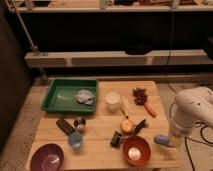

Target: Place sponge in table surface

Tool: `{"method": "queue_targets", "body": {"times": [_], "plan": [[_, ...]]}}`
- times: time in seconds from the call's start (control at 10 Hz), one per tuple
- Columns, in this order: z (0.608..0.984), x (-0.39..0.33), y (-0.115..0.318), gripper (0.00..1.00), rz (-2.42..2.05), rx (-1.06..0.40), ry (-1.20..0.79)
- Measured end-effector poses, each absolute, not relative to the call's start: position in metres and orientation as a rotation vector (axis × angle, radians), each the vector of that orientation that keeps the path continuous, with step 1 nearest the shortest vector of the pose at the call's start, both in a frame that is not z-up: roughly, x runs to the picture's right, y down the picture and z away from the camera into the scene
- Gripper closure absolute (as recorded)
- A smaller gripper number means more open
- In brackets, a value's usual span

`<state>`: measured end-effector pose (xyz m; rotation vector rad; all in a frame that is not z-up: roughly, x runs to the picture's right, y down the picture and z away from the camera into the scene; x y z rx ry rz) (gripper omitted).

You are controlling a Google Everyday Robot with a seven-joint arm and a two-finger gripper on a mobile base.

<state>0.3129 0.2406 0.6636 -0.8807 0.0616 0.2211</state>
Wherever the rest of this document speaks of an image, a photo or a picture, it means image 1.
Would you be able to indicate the blue sponge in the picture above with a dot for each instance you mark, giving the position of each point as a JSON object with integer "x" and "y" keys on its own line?
{"x": 162, "y": 140}

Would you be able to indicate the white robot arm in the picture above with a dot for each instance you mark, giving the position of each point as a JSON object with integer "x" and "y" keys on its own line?
{"x": 192, "y": 105}

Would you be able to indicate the white plastic cup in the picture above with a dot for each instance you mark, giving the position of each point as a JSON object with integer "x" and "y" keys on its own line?
{"x": 113, "y": 100}

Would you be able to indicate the crumpled grey cloth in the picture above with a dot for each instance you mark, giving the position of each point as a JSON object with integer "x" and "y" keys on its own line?
{"x": 85, "y": 97}

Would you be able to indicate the dark grape bunch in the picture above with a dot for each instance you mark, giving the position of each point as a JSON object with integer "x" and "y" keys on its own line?
{"x": 140, "y": 96}

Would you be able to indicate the yellow round fruit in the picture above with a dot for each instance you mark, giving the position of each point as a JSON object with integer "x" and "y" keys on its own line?
{"x": 127, "y": 126}

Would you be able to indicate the green plastic tray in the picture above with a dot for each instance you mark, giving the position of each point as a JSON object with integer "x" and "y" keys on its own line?
{"x": 61, "y": 96}

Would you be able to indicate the black marker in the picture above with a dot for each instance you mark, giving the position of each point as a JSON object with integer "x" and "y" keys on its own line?
{"x": 141, "y": 125}

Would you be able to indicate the small black box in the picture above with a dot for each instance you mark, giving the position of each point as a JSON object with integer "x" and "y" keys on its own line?
{"x": 115, "y": 140}

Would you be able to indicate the dark brown block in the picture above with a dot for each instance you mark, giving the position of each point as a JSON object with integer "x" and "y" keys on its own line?
{"x": 65, "y": 126}

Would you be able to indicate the blue glass cup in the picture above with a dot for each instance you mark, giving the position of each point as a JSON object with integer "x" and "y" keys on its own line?
{"x": 75, "y": 140}

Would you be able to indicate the orange bowl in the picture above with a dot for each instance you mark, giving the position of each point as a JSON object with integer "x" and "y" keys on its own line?
{"x": 136, "y": 151}

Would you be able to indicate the purple bowl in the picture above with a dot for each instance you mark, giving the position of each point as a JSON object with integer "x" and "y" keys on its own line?
{"x": 48, "y": 157}

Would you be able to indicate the white metal shelf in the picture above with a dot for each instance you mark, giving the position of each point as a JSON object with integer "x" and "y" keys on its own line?
{"x": 116, "y": 58}

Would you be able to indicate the yellow handled brush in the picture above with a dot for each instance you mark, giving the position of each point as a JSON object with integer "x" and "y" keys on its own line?
{"x": 125, "y": 107}

